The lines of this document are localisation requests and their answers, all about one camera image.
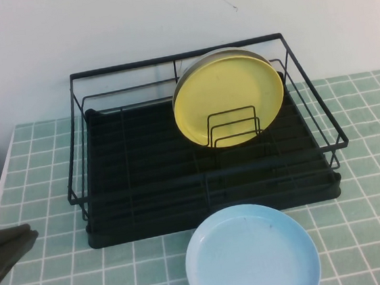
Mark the grey plate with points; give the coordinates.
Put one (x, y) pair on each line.
(214, 52)

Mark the green checkered tablecloth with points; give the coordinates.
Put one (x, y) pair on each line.
(55, 282)

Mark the light blue plate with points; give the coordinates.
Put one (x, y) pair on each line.
(250, 262)

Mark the yellow plate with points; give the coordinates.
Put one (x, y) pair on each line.
(225, 87)

